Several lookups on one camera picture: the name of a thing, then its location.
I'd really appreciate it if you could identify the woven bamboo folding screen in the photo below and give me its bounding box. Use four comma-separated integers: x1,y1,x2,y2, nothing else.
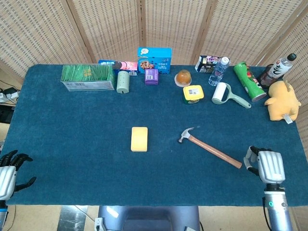
0,0,308,231

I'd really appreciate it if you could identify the black white snack box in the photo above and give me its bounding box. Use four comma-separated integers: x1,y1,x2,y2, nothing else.
194,55,231,74

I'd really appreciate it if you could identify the green chips can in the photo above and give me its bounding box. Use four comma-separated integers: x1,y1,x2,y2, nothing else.
233,61,268,103

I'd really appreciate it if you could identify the blue pink sandwich cookie box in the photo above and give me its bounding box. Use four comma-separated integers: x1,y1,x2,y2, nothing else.
98,59,139,77

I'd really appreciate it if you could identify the small purple box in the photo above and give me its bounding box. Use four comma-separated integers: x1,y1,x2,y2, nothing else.
144,68,159,86

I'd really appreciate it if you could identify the yellow sponge block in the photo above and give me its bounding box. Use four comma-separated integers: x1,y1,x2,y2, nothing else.
130,127,149,153

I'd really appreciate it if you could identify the pale green lint roller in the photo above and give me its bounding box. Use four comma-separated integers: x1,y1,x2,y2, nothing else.
211,82,252,109

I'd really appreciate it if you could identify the clear water bottle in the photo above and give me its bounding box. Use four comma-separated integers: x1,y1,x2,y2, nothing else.
208,56,231,87

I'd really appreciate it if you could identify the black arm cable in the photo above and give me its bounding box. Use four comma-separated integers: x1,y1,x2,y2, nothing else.
261,197,272,231

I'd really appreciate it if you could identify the green tissue box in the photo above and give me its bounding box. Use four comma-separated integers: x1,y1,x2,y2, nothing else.
60,64,116,92

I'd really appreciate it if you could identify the yellow plush toy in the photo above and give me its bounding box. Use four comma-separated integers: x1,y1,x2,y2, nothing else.
264,80,302,125

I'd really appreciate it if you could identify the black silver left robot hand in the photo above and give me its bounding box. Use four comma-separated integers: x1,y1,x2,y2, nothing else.
0,150,37,201

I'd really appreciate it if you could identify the green tub yellow lid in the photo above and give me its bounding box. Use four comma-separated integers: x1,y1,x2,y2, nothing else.
182,84,205,105

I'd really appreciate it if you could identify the dark drink bottle white label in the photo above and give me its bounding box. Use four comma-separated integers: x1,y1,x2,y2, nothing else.
258,53,297,89

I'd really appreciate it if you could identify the blue chocolate chip cookie box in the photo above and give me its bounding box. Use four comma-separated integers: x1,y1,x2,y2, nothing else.
137,47,173,74

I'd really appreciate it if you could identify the orange jelly cup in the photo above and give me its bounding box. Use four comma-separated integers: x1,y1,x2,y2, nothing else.
174,69,193,87

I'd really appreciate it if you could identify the white power strip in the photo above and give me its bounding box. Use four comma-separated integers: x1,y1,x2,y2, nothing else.
0,91,20,103

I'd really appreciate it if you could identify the pale green dotted cylinder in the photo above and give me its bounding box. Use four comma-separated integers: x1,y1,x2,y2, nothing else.
116,71,131,94

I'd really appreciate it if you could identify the wooden handle claw hammer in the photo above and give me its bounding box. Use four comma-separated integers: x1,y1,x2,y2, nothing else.
178,127,243,169

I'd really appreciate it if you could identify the blue table cloth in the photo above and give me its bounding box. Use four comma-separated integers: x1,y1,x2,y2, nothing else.
0,64,307,207

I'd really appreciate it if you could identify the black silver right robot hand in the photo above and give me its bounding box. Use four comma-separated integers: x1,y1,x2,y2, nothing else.
243,145,286,185

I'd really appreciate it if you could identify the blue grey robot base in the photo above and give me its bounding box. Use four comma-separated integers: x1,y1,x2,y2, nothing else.
97,205,201,231

